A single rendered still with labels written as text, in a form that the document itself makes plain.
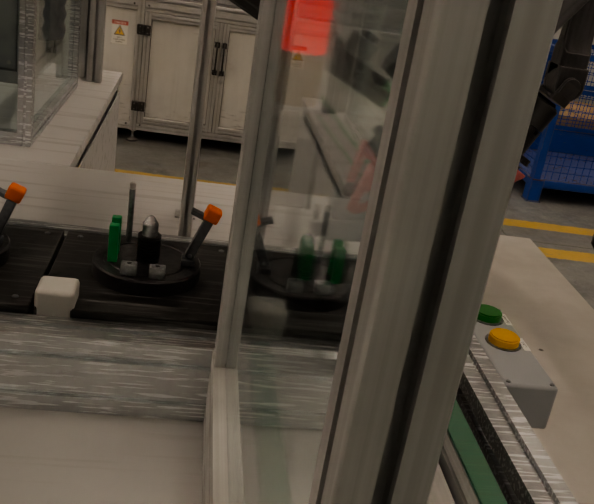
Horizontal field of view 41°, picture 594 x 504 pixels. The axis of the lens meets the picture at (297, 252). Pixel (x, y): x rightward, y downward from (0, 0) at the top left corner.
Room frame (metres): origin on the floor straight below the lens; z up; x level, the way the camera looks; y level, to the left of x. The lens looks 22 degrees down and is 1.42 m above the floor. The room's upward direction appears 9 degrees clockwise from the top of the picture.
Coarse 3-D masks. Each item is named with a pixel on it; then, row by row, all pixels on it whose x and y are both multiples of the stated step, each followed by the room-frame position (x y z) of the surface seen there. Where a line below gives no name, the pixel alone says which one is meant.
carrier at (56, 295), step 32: (128, 224) 0.99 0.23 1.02; (64, 256) 0.96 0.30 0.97; (96, 256) 0.93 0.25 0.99; (128, 256) 0.95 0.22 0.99; (160, 256) 0.96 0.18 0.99; (224, 256) 1.04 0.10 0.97; (64, 288) 0.83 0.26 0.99; (96, 288) 0.88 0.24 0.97; (128, 288) 0.88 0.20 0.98; (160, 288) 0.88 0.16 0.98; (192, 288) 0.92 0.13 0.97; (128, 320) 0.83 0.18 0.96; (160, 320) 0.83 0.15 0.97; (192, 320) 0.84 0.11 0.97
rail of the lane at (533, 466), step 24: (480, 360) 0.88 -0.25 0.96; (480, 384) 0.82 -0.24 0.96; (504, 384) 0.83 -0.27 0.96; (480, 408) 0.77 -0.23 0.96; (504, 408) 0.77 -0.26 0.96; (480, 432) 0.76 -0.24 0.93; (504, 432) 0.72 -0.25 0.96; (528, 432) 0.73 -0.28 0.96; (504, 456) 0.69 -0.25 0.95; (528, 456) 0.70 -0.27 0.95; (504, 480) 0.68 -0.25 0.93; (528, 480) 0.65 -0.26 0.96; (552, 480) 0.65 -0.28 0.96
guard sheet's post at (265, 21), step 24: (264, 0) 0.76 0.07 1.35; (264, 24) 0.76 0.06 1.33; (264, 48) 0.76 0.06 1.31; (264, 72) 0.76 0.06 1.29; (240, 168) 0.76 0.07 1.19; (240, 192) 0.76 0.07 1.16; (240, 216) 0.76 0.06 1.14; (240, 240) 0.76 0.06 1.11; (216, 336) 0.78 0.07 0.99; (216, 360) 0.76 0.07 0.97
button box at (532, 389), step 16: (480, 336) 0.94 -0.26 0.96; (496, 352) 0.91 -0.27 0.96; (512, 352) 0.91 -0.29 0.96; (528, 352) 0.92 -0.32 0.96; (496, 368) 0.86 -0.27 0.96; (512, 368) 0.87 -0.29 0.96; (528, 368) 0.88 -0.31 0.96; (512, 384) 0.83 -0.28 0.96; (528, 384) 0.84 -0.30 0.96; (544, 384) 0.84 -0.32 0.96; (528, 400) 0.83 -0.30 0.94; (544, 400) 0.84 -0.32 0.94; (528, 416) 0.84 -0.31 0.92; (544, 416) 0.84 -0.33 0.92
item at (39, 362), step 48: (0, 336) 0.76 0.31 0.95; (48, 336) 0.77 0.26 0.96; (96, 336) 0.78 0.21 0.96; (144, 336) 0.80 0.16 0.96; (192, 336) 0.82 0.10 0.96; (0, 384) 0.76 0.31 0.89; (48, 384) 0.77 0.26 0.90; (96, 384) 0.78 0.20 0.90; (144, 384) 0.78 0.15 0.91; (192, 384) 0.79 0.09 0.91
